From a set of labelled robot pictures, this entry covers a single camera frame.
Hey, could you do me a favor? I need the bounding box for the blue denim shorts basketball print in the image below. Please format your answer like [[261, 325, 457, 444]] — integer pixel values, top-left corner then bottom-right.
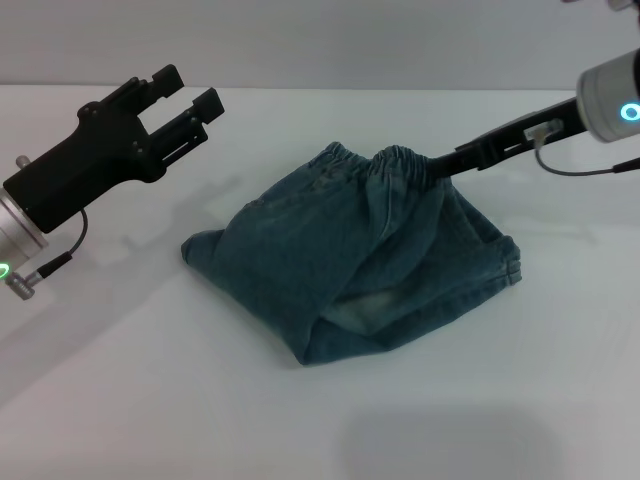
[[179, 141, 525, 370]]

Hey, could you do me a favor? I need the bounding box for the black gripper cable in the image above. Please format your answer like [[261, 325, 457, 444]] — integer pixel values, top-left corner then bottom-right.
[[533, 142, 640, 177], [5, 208, 92, 302]]

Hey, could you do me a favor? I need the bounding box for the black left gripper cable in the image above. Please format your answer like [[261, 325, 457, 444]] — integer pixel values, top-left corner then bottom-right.
[[5, 208, 92, 302]]

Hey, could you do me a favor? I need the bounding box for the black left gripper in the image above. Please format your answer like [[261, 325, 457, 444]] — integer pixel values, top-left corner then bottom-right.
[[3, 63, 225, 235]]

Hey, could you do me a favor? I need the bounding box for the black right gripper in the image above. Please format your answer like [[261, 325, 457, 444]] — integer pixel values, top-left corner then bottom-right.
[[424, 97, 585, 182]]

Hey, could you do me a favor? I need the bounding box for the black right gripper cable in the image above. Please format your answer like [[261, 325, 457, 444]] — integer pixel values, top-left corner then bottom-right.
[[533, 142, 640, 177]]

